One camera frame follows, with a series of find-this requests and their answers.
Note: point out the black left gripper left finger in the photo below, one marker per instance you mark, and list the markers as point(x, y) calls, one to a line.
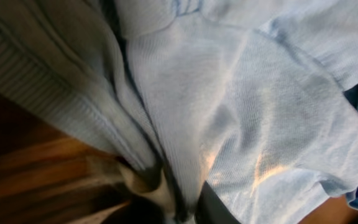
point(138, 211)

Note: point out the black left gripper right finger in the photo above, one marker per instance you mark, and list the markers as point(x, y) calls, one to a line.
point(211, 210)

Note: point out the light blue printed t-shirt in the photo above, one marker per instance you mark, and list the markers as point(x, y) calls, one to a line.
point(257, 99)

